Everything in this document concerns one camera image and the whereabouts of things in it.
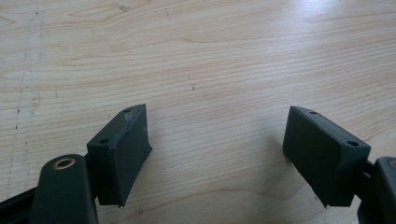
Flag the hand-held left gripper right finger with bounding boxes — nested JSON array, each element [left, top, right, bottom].
[[282, 105, 373, 208]]

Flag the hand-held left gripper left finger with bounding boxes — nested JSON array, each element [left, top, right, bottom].
[[86, 104, 154, 208]]

